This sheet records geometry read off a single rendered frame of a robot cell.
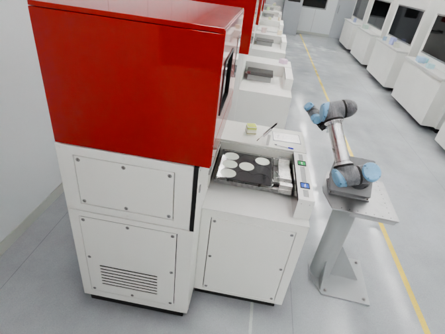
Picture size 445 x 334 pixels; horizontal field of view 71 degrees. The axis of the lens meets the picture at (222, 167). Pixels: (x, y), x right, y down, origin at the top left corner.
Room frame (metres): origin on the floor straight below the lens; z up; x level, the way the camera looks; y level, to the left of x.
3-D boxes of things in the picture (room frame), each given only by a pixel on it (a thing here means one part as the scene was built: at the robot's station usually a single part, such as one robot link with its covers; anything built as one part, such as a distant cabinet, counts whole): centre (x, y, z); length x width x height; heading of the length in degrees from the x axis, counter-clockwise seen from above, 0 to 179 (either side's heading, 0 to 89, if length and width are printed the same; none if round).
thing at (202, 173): (1.59, 0.08, 1.02); 0.82 x 0.03 x 0.40; 176
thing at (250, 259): (1.84, -0.27, 0.41); 0.97 x 0.64 x 0.82; 176
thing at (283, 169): (1.77, -0.42, 0.87); 0.36 x 0.08 x 0.03; 176
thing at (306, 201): (1.67, -0.51, 0.89); 0.55 x 0.09 x 0.14; 176
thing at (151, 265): (1.61, 0.42, 0.41); 0.82 x 0.71 x 0.82; 176
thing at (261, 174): (1.77, -0.16, 0.90); 0.34 x 0.34 x 0.01; 86
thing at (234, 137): (2.15, -0.28, 0.89); 0.62 x 0.35 x 0.14; 86
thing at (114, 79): (1.61, 0.39, 1.52); 0.81 x 0.75 x 0.59; 176
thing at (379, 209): (1.75, -0.92, 0.75); 0.45 x 0.44 x 0.13; 83
